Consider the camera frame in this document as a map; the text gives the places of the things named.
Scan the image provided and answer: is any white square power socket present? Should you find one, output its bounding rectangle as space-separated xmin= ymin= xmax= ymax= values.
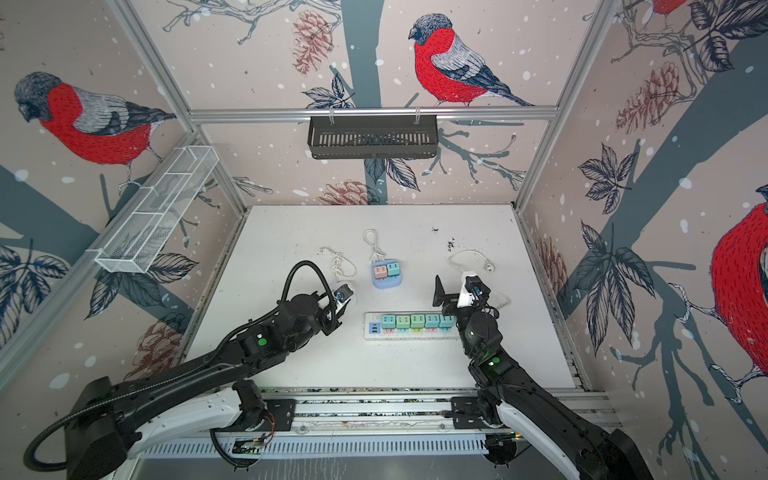
xmin=331 ymin=281 xmax=357 ymax=306

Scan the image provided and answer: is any light green plug adapter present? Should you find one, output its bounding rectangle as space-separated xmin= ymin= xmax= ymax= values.
xmin=411 ymin=314 xmax=425 ymax=330

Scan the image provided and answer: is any long white power strip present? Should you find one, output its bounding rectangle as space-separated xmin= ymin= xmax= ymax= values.
xmin=362 ymin=311 xmax=460 ymax=341

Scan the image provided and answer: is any dark teal plug adapter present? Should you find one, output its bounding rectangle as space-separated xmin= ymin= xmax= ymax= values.
xmin=386 ymin=261 xmax=401 ymax=278

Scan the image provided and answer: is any blue square power socket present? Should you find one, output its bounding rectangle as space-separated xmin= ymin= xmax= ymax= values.
xmin=371 ymin=259 xmax=403 ymax=289

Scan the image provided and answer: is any pink plug adapter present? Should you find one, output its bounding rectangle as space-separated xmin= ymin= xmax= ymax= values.
xmin=373 ymin=265 xmax=388 ymax=280

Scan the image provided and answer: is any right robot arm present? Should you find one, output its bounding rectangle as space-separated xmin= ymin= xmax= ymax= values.
xmin=432 ymin=273 xmax=652 ymax=479

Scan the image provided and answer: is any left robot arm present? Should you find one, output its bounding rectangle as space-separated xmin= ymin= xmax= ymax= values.
xmin=23 ymin=260 xmax=355 ymax=479

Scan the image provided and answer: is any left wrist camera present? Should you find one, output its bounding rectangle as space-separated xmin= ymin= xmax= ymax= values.
xmin=333 ymin=283 xmax=354 ymax=315

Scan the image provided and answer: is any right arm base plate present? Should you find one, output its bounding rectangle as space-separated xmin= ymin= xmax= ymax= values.
xmin=446 ymin=392 xmax=535 ymax=431

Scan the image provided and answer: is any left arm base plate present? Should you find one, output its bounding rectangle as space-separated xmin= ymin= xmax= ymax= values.
xmin=211 ymin=398 xmax=297 ymax=434

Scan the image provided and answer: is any black wall basket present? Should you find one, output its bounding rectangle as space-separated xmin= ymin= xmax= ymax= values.
xmin=307 ymin=115 xmax=439 ymax=160

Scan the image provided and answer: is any white wire mesh shelf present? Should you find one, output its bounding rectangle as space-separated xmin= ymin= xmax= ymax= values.
xmin=95 ymin=145 xmax=219 ymax=273

